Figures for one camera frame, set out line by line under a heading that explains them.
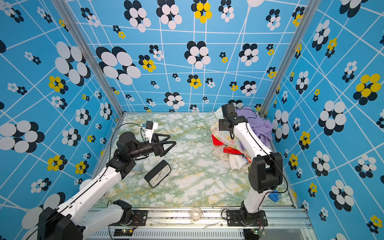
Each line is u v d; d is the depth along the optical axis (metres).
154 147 0.62
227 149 0.94
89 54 0.85
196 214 0.76
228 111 0.68
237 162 0.89
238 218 0.73
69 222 0.38
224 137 0.97
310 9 0.68
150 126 0.62
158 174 0.81
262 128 0.93
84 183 0.69
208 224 0.72
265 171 0.46
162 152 0.61
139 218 0.72
